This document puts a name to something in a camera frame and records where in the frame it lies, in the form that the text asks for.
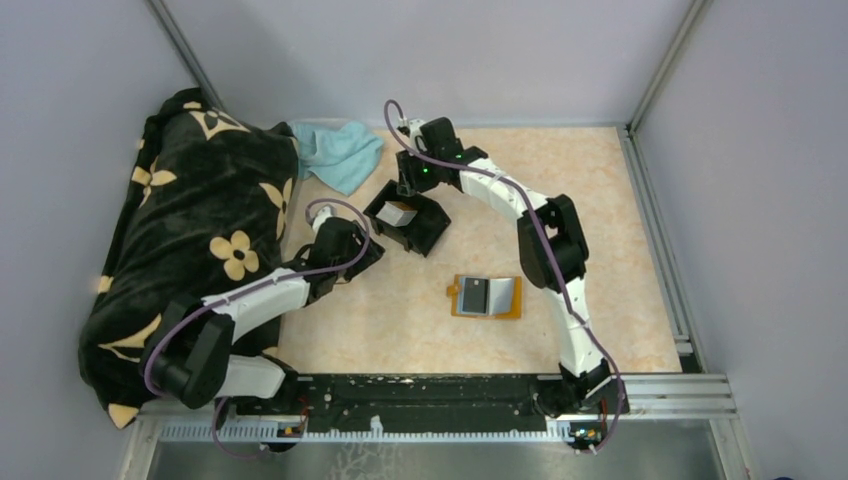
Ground silver cards in tray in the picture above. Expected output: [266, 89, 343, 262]
[376, 201, 418, 227]

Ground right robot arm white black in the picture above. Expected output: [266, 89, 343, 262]
[392, 117, 614, 412]

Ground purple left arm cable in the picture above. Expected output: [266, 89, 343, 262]
[142, 197, 374, 462]

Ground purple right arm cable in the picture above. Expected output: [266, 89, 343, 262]
[384, 99, 627, 455]

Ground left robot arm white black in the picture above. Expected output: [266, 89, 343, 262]
[140, 199, 382, 414]

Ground black card tray box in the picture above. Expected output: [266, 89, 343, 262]
[365, 180, 452, 257]

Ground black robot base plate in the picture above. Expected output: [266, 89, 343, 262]
[235, 374, 630, 437]

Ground light blue cloth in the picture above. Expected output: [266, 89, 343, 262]
[289, 121, 384, 196]

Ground aluminium frame rail front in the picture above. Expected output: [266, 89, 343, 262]
[131, 374, 737, 450]

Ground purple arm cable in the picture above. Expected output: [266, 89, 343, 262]
[384, 99, 627, 455]
[142, 197, 374, 462]

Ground tan leather card holder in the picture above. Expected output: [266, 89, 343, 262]
[446, 275, 523, 320]

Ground black floral blanket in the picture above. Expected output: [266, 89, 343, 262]
[78, 88, 298, 429]

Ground black VIP credit card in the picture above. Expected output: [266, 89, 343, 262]
[459, 277, 489, 316]

